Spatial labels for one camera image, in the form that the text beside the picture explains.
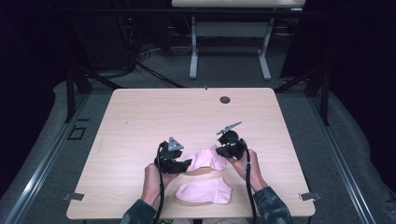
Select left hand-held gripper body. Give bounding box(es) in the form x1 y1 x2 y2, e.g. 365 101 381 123
154 136 185 175

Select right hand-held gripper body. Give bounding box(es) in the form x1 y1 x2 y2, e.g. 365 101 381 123
216 121 248 161

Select pink sock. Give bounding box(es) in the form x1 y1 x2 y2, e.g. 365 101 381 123
175 175 233 205
185 145 229 173

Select person's left hand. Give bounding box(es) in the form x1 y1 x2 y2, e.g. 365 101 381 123
140 162 180 207

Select person's right hand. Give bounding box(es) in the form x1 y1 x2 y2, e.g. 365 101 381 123
226 149 269 193

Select white metal-legged table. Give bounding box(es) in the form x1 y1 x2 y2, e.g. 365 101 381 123
170 0 306 81

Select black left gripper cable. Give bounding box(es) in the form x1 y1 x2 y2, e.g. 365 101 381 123
152 140 171 224

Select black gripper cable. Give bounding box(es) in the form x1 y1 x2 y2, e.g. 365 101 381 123
238 138 258 224
152 140 171 224

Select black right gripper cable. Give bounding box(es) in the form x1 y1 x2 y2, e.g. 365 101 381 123
238 138 258 224

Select black floor cables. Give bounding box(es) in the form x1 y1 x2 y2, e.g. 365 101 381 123
102 41 188 89

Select grey metal table bracket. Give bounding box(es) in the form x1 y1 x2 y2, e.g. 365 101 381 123
299 191 322 202
61 192 85 202

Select black metal frame stand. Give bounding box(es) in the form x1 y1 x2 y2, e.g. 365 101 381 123
274 66 331 127
64 60 123 123

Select aluminium floor rail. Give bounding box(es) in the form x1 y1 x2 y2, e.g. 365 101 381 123
2 92 92 224
307 96 377 224

